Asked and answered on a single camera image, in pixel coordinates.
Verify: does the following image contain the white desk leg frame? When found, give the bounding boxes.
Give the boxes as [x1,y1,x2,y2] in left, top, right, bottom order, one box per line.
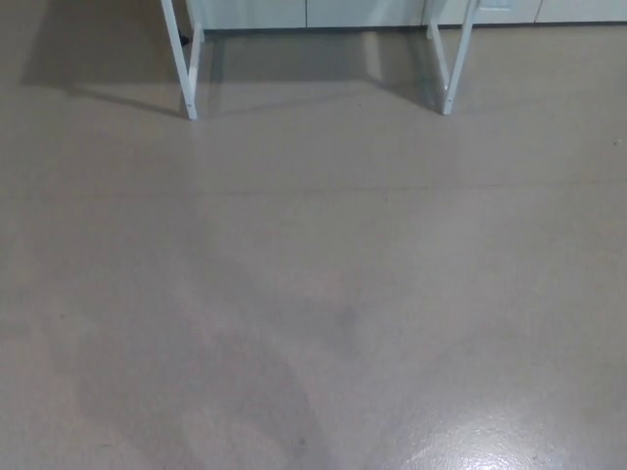
[426,0,479,117]
[159,0,204,120]

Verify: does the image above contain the white left desk leg frame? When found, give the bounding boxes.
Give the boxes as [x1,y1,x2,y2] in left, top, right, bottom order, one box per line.
[159,0,204,120]

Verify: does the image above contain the white base cabinets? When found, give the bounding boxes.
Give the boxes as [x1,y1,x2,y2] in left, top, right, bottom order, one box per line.
[194,0,627,30]

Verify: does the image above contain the white right desk leg frame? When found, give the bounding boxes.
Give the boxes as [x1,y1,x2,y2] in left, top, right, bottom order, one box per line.
[426,0,479,117]

